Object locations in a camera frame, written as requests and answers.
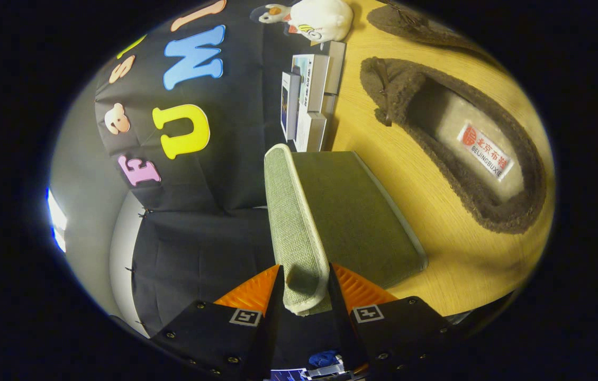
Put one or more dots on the white plush seal toy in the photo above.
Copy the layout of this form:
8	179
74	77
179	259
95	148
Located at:
325	18

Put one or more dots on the black book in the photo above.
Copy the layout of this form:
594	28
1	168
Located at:
336	66

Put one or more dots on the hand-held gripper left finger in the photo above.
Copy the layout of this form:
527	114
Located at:
275	307

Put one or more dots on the brown fleece shoe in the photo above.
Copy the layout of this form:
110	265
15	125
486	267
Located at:
415	29
399	100

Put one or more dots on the light blue cover book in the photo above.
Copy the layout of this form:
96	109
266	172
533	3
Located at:
312	79

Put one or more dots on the green fabric storage box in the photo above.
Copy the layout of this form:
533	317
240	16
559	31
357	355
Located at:
352	211

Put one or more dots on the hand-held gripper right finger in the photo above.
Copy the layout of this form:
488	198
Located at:
337	296

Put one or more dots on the white book with dark picture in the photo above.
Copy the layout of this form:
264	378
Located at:
289	106

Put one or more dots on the plain white book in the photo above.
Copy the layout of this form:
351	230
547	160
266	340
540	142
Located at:
310	132

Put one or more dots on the large ceiling light panel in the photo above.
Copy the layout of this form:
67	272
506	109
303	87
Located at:
56	219

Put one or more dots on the grey penguin plush toy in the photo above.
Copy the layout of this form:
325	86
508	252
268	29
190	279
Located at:
272	11

